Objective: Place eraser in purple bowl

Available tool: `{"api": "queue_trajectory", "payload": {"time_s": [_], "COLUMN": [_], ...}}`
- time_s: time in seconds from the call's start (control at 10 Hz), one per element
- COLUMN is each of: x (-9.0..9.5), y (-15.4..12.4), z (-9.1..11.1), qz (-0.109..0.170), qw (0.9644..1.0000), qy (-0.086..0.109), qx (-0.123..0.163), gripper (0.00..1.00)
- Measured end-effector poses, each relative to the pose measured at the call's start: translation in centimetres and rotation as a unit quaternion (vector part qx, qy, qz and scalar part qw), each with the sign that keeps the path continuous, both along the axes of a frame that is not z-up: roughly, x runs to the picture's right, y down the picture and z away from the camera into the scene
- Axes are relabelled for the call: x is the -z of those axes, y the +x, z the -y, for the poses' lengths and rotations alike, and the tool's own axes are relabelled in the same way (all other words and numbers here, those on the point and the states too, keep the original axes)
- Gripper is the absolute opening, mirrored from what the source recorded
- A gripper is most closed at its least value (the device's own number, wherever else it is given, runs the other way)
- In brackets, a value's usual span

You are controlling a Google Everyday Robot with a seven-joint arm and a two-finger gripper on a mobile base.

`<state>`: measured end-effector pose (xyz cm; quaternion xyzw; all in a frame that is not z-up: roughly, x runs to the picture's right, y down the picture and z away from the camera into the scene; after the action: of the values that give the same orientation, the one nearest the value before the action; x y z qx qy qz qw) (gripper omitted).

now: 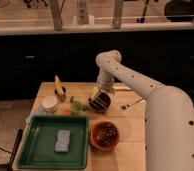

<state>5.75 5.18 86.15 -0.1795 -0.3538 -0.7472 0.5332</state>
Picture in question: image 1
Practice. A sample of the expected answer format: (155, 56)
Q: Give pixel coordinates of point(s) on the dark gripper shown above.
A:
(98, 100)

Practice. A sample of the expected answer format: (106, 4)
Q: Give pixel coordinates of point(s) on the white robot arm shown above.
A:
(169, 114)

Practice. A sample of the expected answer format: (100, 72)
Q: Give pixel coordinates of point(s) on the orange-brown bowl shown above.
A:
(104, 136)

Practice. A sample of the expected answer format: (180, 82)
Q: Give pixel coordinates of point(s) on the green leafy toy vegetable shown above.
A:
(76, 107)

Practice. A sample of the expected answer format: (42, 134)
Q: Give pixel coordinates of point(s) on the metal spoon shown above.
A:
(126, 106)

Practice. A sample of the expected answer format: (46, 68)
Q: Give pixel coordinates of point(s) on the dark small cup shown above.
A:
(61, 97)

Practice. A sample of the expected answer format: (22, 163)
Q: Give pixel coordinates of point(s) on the yellow banana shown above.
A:
(58, 85)

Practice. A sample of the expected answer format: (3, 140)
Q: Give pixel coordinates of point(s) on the white round container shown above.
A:
(50, 103)

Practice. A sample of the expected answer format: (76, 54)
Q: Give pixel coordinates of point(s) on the blue-grey sponge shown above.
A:
(63, 141)

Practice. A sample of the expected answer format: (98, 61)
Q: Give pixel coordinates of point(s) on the green plastic tray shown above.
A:
(38, 150)

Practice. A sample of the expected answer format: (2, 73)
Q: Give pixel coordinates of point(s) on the black bar at table edge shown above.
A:
(15, 148)

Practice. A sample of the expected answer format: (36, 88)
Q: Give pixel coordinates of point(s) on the black cabinet counter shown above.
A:
(27, 60)

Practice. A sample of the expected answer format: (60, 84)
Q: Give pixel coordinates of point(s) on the wooden post right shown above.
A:
(117, 14)

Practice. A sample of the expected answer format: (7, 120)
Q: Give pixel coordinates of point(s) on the wooden post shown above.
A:
(56, 14)
(117, 14)

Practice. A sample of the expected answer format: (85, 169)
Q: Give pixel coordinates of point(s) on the wooden post left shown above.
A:
(56, 14)

